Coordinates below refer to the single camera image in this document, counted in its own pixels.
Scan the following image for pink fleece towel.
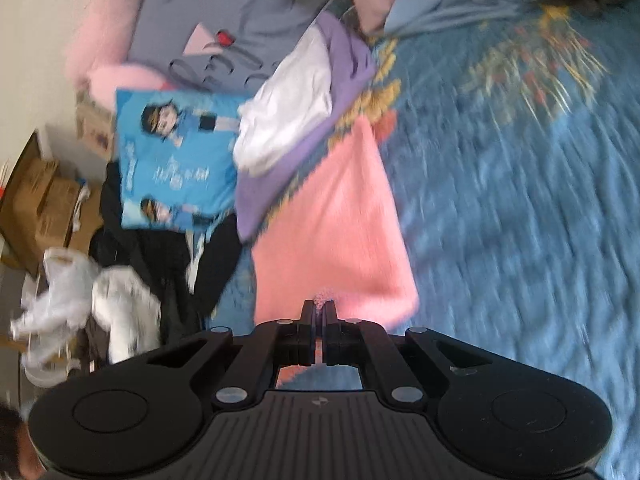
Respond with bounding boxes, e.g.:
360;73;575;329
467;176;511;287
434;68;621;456
250;115;421;391

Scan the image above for black garment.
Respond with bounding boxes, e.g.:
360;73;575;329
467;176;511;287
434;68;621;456
89;162;242;344

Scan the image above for white puffer jacket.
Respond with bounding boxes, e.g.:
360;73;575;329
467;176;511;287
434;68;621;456
91;266;160;364

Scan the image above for blue cartoon police pillow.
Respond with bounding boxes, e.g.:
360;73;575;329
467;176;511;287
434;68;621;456
116;89;246;233

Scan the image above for white plastic bag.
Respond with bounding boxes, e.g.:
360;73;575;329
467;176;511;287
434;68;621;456
10;248;100;389

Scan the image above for folded white garment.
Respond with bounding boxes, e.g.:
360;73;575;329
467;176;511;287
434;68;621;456
233;24;333;177

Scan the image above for blue floral quilt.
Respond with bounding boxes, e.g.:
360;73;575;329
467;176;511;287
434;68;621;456
209;0;640;480

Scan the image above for cardboard boxes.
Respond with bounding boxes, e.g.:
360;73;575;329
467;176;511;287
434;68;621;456
0;89;117;281

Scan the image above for folded purple garment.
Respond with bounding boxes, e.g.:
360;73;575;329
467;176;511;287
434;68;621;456
233;11;376;242

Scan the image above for grey-blue printed duvet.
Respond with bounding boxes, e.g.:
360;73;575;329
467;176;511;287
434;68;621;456
128;0;331;94

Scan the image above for pink plush toy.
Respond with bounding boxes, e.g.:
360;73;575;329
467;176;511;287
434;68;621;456
65;0;174;112

